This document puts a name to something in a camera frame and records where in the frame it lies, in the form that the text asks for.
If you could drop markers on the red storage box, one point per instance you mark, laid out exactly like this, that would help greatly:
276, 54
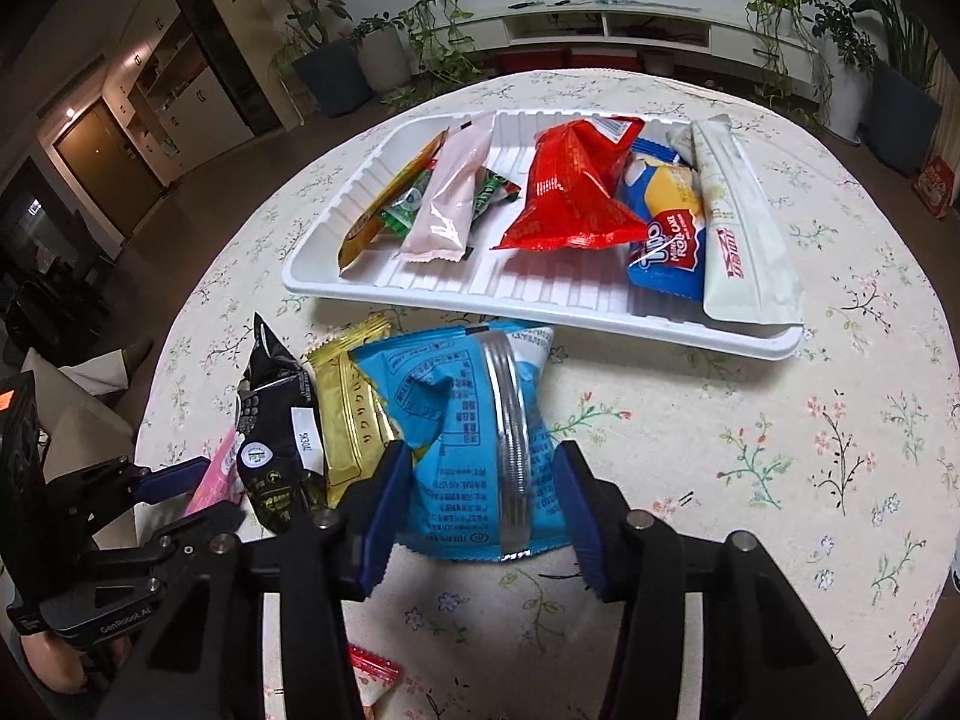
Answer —
531, 61
604, 61

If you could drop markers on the person's left hand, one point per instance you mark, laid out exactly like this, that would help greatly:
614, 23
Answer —
49, 664

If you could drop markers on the red snack bag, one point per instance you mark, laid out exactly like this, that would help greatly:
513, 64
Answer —
570, 187

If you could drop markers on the blue roll cake packet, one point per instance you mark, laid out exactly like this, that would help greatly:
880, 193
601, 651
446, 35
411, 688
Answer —
667, 240

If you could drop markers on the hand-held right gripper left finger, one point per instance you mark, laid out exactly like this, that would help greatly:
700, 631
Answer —
375, 540

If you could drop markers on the dark grey square planter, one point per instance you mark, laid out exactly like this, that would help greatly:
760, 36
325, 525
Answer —
904, 120

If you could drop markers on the green candy packet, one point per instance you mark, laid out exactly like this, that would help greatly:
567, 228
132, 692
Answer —
401, 210

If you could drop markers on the orange yellow snack packet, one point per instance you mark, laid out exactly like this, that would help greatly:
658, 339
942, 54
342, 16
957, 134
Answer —
375, 210

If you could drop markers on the long white snack packet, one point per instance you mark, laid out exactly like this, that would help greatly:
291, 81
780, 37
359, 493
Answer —
739, 240

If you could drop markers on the white wall cabinets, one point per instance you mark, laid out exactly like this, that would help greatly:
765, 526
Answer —
187, 112

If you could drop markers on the red paper bag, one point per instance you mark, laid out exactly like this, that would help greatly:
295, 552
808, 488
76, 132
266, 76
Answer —
937, 187

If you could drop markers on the large broad-leaf plant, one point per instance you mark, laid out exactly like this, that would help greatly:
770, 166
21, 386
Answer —
900, 37

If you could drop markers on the small bushy houseplant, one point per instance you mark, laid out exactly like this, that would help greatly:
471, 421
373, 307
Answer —
844, 26

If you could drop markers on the gold snack packet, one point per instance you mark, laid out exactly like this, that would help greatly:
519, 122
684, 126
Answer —
352, 420

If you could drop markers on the dark grey round planter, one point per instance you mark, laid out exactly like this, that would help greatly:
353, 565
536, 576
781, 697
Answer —
330, 79

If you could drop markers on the white ribbed plant pot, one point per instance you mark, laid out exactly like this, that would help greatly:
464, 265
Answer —
384, 60

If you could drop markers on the white plastic tray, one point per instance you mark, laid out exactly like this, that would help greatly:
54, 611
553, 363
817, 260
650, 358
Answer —
525, 292

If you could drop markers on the tall white plant pot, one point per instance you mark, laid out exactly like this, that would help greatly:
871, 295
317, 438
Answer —
847, 97

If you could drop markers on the brown wooden door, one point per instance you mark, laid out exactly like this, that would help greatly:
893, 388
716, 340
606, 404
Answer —
109, 172

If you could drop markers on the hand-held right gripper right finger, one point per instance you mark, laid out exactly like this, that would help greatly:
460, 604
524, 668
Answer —
581, 525

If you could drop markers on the light blue snack packet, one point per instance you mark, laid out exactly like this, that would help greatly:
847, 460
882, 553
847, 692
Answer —
450, 420

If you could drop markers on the pale pink snack packet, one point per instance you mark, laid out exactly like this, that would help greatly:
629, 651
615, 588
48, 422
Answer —
446, 202

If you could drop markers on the red white snack packet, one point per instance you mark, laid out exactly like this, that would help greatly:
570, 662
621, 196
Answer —
371, 679

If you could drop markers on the white television cabinet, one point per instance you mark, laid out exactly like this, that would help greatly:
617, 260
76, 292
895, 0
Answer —
750, 34

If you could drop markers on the trailing vine plant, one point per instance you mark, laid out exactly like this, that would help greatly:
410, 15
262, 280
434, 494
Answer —
435, 7
772, 0

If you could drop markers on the black snack packet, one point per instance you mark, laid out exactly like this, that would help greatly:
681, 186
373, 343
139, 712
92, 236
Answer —
270, 427

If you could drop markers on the small white pot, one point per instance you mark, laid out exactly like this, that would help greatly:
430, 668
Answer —
658, 64

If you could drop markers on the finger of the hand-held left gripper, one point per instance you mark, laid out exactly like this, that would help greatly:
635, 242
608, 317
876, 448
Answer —
195, 521
176, 481

